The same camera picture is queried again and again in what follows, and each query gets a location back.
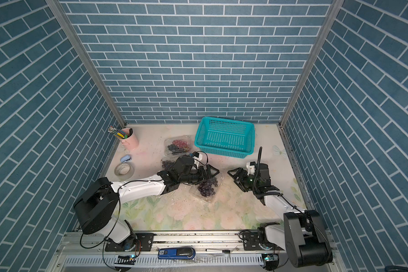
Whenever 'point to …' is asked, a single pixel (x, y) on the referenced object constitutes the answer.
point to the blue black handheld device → (176, 253)
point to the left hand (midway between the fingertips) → (218, 177)
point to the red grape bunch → (182, 144)
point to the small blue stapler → (125, 158)
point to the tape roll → (124, 170)
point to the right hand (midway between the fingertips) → (232, 176)
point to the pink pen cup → (128, 139)
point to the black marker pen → (218, 250)
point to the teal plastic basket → (225, 137)
